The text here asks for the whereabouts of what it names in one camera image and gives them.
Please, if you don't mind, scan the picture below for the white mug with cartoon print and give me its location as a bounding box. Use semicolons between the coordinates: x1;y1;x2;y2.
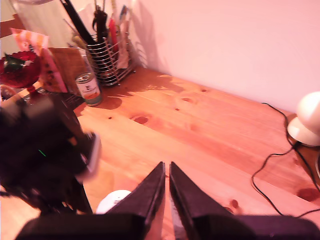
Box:
95;189;133;215

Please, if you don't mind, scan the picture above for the red glass dish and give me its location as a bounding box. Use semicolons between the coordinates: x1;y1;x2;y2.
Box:
0;50;42;95

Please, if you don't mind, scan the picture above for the white tin can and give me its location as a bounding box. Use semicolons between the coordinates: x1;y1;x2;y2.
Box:
75;71;104;108

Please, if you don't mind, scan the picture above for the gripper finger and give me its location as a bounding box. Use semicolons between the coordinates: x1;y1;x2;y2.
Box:
105;161;167;240
169;161;235;240

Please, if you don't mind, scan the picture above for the grey camera box gripper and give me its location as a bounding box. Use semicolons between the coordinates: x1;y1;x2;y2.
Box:
74;132;103;182

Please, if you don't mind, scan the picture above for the white two-ball lamp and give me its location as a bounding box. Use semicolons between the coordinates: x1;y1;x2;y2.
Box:
286;91;320;148

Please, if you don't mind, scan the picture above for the brown brush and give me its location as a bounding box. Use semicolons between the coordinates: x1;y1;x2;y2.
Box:
91;9;109;44

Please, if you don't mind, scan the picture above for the wire utensil holder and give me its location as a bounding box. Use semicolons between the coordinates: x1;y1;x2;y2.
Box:
85;37;138;88

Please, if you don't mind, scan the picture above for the thin black lamp cable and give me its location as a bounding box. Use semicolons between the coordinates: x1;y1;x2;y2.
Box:
250;102;320;219

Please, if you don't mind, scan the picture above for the brown cardboard box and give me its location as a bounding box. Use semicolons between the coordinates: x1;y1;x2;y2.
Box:
47;46;87;97

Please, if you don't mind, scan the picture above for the pink patterned packet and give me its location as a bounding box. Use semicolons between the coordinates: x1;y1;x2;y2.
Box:
10;27;69;94

